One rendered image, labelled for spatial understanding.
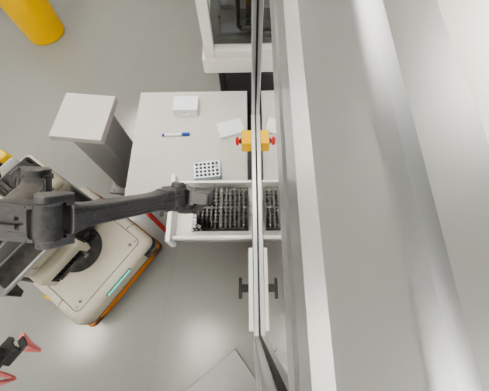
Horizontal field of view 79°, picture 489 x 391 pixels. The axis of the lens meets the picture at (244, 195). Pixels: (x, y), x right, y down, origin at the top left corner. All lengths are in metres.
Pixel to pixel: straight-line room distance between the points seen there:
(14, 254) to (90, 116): 0.82
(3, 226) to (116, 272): 1.28
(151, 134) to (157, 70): 1.44
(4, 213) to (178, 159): 0.94
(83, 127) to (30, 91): 1.60
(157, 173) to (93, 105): 0.57
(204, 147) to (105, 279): 0.98
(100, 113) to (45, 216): 1.18
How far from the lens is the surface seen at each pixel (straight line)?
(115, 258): 1.96
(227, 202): 1.25
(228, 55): 1.65
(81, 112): 1.85
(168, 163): 1.51
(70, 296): 2.04
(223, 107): 1.64
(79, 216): 0.71
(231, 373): 2.04
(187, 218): 1.29
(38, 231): 0.69
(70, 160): 2.73
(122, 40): 3.38
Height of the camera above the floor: 2.04
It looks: 68 degrees down
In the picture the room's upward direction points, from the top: 3 degrees counter-clockwise
